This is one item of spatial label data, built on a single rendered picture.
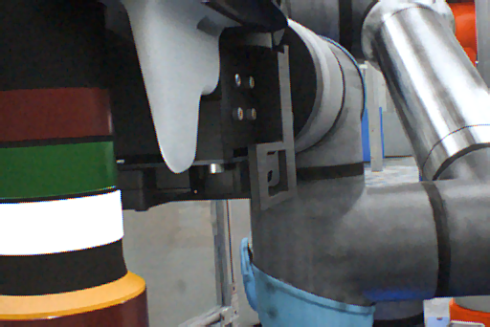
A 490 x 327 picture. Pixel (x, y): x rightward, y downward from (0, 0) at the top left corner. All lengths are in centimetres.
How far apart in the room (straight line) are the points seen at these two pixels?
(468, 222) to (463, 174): 5
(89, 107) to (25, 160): 2
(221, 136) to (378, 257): 21
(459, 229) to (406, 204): 3
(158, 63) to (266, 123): 10
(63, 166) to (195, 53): 6
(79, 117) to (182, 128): 3
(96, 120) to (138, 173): 8
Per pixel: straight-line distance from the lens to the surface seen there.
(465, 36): 427
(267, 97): 26
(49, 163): 16
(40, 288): 17
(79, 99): 17
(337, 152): 41
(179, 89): 18
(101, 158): 17
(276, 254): 42
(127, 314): 17
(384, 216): 42
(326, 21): 73
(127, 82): 25
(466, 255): 43
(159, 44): 17
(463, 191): 44
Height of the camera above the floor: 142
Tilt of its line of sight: 3 degrees down
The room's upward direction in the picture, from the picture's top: 4 degrees counter-clockwise
